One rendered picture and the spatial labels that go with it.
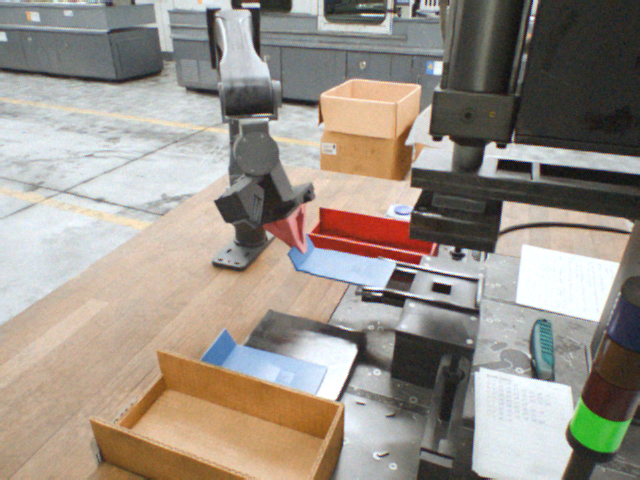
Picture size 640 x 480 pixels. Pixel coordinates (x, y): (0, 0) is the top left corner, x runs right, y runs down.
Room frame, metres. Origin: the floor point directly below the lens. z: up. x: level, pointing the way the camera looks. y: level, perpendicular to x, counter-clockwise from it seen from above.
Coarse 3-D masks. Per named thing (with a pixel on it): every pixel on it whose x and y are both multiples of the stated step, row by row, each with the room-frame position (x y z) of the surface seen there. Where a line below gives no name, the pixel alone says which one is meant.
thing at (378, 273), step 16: (288, 256) 0.63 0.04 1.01; (304, 256) 0.65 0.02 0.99; (320, 256) 0.66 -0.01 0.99; (336, 256) 0.66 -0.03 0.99; (352, 256) 0.66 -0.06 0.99; (304, 272) 0.62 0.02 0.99; (320, 272) 0.61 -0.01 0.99; (336, 272) 0.61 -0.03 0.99; (352, 272) 0.61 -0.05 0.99; (368, 272) 0.61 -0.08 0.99; (384, 272) 0.61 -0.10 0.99
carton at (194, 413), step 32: (160, 352) 0.46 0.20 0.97; (160, 384) 0.45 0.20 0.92; (192, 384) 0.45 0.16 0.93; (224, 384) 0.43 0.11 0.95; (256, 384) 0.41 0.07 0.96; (128, 416) 0.40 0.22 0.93; (160, 416) 0.41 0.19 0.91; (192, 416) 0.41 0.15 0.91; (224, 416) 0.41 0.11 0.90; (256, 416) 0.41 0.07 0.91; (288, 416) 0.40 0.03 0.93; (320, 416) 0.38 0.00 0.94; (96, 448) 0.35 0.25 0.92; (128, 448) 0.34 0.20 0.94; (160, 448) 0.32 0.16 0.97; (192, 448) 0.37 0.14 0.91; (224, 448) 0.37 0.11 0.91; (256, 448) 0.37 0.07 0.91; (288, 448) 0.37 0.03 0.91; (320, 448) 0.32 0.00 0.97
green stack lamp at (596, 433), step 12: (576, 408) 0.28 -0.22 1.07; (576, 420) 0.27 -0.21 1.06; (588, 420) 0.26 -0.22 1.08; (600, 420) 0.26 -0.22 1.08; (576, 432) 0.27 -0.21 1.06; (588, 432) 0.26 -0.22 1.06; (600, 432) 0.26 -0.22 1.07; (612, 432) 0.25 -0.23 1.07; (624, 432) 0.26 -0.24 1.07; (588, 444) 0.26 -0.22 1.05; (600, 444) 0.25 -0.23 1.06; (612, 444) 0.25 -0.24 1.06
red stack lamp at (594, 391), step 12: (588, 384) 0.28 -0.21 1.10; (600, 384) 0.26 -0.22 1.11; (612, 384) 0.26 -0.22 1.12; (588, 396) 0.27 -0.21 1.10; (600, 396) 0.26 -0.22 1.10; (612, 396) 0.26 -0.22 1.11; (624, 396) 0.25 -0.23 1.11; (636, 396) 0.25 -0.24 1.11; (588, 408) 0.27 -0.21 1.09; (600, 408) 0.26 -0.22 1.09; (612, 408) 0.26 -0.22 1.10; (624, 408) 0.25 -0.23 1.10; (612, 420) 0.25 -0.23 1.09; (624, 420) 0.25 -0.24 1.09
